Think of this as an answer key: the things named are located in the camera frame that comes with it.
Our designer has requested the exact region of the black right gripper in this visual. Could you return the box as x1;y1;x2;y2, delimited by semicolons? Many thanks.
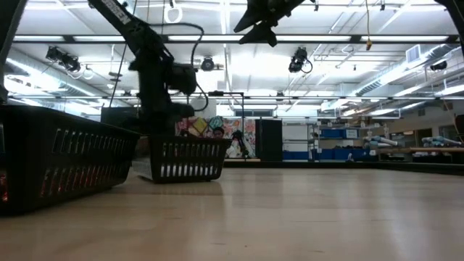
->
233;0;305;48

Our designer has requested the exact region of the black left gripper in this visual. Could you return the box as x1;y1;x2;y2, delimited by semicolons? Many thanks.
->
128;54;196;136

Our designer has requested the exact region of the black slotted plastic basket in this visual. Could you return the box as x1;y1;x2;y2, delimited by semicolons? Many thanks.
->
0;104;142;215
132;135;233;184

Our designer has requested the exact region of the black computer monitor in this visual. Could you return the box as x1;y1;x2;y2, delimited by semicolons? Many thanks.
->
100;106;142;133

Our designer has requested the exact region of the black cabinet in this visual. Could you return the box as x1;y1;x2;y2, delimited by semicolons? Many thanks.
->
255;118;283;163

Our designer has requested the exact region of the shelf with blue bins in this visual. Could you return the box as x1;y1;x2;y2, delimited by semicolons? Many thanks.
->
282;123;369;162

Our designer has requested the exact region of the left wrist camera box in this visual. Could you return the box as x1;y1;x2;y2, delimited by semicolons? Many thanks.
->
168;63;199;96

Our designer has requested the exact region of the colourful wall mural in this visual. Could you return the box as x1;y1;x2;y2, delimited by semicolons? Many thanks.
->
175;115;257;160

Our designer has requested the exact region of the black ceiling-mounted camera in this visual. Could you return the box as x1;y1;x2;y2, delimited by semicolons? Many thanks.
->
200;57;216;73
288;46;313;75
45;46;83;73

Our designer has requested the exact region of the white hanging ring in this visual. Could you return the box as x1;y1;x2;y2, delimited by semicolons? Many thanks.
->
163;1;184;27

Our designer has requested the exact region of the yellow hanging cable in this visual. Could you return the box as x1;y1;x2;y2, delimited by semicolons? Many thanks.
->
134;0;152;131

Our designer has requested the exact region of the thin yellow hanging cord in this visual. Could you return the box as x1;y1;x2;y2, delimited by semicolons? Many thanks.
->
364;0;373;51

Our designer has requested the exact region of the black aluminium table frame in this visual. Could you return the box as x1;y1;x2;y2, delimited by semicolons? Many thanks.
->
223;158;464;177

